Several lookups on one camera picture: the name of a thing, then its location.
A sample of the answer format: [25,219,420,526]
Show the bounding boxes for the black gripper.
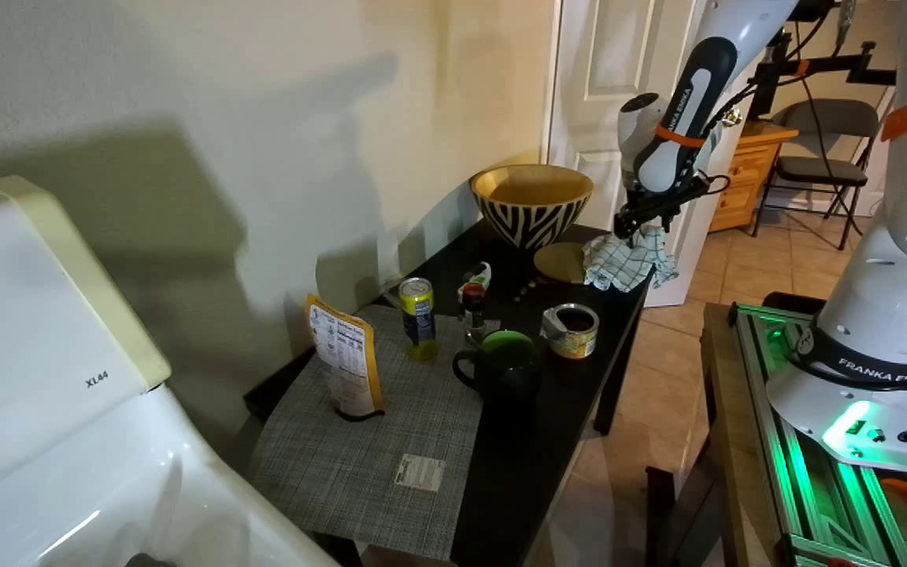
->
[610,171,735,246]

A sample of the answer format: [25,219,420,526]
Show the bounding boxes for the white checked towel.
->
[580,219,685,295]

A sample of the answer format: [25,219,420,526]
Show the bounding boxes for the wooden bowl with zebra pattern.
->
[468,160,597,252]

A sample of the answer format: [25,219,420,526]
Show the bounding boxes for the wooden dresser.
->
[707,119,800,236]

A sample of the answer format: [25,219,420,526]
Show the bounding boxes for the yellow striped ceramic cup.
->
[538,300,606,362]

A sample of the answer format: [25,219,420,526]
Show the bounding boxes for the white panel door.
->
[545,0,780,311]

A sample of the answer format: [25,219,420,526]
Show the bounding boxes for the gray folding chair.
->
[751,94,886,252]

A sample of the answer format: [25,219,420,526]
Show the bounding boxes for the spice bottle with red cap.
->
[457,281,493,342]

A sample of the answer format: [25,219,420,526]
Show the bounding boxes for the dark green mug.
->
[449,329,545,402]

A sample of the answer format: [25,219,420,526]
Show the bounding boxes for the black table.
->
[243,218,667,567]

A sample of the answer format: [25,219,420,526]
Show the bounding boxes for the green and yellow can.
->
[396,275,441,365]

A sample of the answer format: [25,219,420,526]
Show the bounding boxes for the cardboard box package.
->
[301,292,388,421]

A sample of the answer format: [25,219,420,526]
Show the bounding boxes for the white label on placemat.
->
[392,451,446,497]

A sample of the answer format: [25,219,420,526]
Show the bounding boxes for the gray woven placemat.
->
[247,302,488,565]

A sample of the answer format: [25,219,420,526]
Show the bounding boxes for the white gas stove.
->
[0,173,341,567]

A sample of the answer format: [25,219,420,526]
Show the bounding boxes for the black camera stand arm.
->
[739,0,900,124]

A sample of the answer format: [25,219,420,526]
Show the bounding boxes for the aluminium robot stand frame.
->
[704,300,907,567]

